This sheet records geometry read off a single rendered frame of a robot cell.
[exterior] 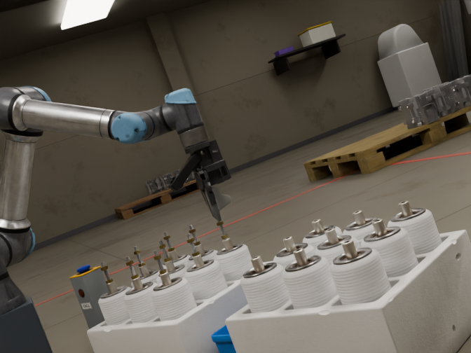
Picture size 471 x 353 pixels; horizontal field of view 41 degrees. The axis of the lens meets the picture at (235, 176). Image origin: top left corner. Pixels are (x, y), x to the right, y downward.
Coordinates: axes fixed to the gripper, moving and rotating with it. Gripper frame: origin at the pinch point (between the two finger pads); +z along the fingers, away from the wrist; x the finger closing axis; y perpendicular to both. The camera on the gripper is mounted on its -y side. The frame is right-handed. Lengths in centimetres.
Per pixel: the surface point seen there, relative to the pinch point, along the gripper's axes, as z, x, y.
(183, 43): -183, 806, 195
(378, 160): 29, 218, 155
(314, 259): 9, -50, 7
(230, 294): 17.9, -13.3, -5.8
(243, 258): 12.6, -4.3, 2.4
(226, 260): 11.4, -3.9, -2.2
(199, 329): 21.0, -20.4, -16.6
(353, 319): 19, -64, 5
